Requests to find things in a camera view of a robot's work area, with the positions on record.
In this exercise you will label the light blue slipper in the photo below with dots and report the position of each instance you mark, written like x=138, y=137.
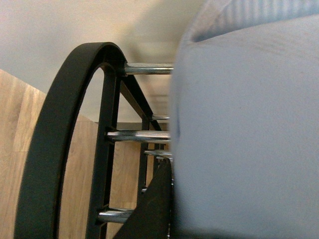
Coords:
x=244, y=122

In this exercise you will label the black metal shoe rack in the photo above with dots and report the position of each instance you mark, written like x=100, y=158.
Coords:
x=125, y=115

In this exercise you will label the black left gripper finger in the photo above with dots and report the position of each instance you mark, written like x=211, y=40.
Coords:
x=151, y=218

